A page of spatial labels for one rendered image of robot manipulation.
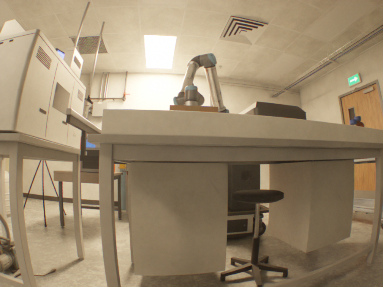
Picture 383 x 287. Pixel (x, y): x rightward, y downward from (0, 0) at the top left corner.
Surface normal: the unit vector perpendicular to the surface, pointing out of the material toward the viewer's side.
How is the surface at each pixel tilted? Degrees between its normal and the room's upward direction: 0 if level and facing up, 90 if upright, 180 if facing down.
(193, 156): 90
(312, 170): 90
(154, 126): 90
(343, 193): 90
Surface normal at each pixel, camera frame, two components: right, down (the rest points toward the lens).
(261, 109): 0.16, -0.12
